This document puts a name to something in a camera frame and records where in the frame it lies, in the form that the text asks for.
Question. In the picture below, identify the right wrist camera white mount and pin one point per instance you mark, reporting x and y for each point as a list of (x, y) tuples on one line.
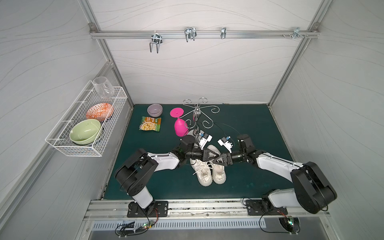
[(227, 143)]

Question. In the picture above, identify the orange patterned bowl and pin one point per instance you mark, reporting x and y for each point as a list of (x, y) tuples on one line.
[(100, 112)]

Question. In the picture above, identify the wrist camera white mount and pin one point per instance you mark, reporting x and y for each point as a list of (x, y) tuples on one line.
[(227, 143), (203, 139)]

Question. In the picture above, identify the metal hook bracket right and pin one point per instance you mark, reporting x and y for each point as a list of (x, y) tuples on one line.
[(296, 34)]

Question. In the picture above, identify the green ceramic bowl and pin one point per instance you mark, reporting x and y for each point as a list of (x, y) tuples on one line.
[(85, 132)]

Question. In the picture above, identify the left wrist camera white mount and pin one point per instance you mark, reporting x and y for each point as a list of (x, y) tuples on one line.
[(203, 139)]

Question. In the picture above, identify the metal double hook left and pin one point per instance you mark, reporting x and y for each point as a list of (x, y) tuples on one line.
[(156, 41)]

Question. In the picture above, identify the small metal hook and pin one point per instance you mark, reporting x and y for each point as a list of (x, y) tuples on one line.
[(223, 33)]

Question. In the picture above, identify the green snack packet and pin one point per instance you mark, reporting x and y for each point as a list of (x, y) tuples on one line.
[(150, 124)]

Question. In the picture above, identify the metal double hook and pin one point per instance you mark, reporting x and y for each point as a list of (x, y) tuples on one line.
[(190, 34), (156, 41)]

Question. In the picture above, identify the white wire wall basket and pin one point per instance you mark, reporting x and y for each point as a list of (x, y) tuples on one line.
[(59, 137)]

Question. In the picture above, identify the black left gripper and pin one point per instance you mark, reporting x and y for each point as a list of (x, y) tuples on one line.
[(203, 154)]

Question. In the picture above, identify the pink plastic wine glass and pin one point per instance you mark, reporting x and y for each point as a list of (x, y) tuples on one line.
[(180, 125)]

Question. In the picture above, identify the chrome glass holder stand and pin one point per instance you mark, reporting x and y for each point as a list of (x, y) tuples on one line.
[(197, 113)]

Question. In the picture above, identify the white shoelace of shoe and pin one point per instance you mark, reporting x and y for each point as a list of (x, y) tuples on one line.
[(201, 167)]

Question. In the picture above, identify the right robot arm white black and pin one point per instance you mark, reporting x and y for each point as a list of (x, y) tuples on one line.
[(311, 189)]

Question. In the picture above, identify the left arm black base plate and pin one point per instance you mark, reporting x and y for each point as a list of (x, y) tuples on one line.
[(153, 210)]

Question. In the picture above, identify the white knit sneaker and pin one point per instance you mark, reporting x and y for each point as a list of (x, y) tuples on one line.
[(218, 171), (205, 179)]

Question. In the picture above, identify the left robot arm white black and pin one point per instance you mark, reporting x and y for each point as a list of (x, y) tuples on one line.
[(138, 169)]

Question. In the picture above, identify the lilac ceramic bowl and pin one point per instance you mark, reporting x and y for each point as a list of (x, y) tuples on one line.
[(155, 110)]

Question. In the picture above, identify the metal double hook middle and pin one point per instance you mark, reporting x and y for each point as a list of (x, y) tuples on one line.
[(190, 34)]

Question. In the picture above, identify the clear drinking glass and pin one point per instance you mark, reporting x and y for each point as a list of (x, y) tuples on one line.
[(103, 87)]

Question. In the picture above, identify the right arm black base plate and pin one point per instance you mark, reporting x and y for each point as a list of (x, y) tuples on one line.
[(263, 207)]

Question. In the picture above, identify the green dark table mat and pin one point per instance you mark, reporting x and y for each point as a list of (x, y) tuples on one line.
[(243, 179)]

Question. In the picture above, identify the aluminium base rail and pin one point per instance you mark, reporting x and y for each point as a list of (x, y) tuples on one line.
[(117, 210)]

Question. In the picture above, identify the aluminium crossbar rail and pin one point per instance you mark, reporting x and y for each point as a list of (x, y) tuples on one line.
[(215, 34)]

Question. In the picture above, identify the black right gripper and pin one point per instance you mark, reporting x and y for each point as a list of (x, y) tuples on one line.
[(229, 158)]

